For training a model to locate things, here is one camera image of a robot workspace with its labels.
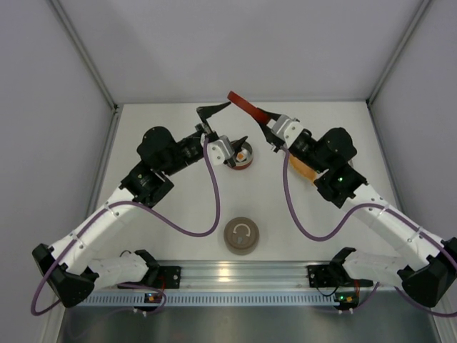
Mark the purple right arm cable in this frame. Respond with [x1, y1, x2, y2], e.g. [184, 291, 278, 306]
[283, 144, 457, 318]

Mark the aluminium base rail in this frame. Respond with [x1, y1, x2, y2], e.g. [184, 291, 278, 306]
[53, 259, 440, 289]

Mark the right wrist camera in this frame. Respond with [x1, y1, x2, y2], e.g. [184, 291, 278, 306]
[271, 114, 304, 149]

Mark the red round lid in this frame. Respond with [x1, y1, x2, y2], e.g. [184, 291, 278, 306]
[227, 91, 258, 123]

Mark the woven bamboo boat tray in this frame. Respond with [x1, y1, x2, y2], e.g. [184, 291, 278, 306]
[288, 154, 318, 187]

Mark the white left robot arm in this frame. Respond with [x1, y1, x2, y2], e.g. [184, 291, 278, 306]
[31, 103, 246, 316]

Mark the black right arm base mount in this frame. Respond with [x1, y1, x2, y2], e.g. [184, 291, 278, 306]
[306, 264, 373, 289]

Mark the right aluminium frame post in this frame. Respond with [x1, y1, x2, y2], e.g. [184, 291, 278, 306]
[366, 0, 443, 108]

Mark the left aluminium frame post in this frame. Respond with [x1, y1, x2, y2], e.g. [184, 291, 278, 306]
[48, 0, 121, 151]

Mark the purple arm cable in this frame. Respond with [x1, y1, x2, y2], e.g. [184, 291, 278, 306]
[283, 144, 457, 318]
[30, 137, 221, 317]

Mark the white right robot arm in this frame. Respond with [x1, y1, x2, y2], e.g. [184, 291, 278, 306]
[252, 109, 456, 309]

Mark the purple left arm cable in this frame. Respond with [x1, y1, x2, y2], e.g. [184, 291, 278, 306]
[30, 137, 221, 317]

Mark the sushi roll orange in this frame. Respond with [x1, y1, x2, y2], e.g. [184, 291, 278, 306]
[236, 152, 249, 164]

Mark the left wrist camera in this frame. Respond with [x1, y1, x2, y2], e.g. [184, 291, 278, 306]
[207, 135, 235, 166]

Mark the slotted grey cable duct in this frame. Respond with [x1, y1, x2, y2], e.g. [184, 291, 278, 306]
[79, 290, 356, 307]

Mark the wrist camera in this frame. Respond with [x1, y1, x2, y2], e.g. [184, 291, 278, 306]
[271, 114, 304, 149]
[207, 135, 235, 166]

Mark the red band metal container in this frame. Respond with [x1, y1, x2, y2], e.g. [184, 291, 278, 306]
[226, 141, 253, 170]

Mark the beige band metal container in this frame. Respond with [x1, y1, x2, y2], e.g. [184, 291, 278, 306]
[226, 244, 257, 256]

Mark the brown round lid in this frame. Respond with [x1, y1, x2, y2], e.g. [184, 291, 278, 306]
[224, 217, 260, 246]

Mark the aluminium frame post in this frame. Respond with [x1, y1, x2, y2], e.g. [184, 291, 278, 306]
[48, 0, 121, 151]
[366, 0, 443, 108]

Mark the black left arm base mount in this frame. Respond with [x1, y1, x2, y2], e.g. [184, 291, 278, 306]
[117, 264, 182, 289]

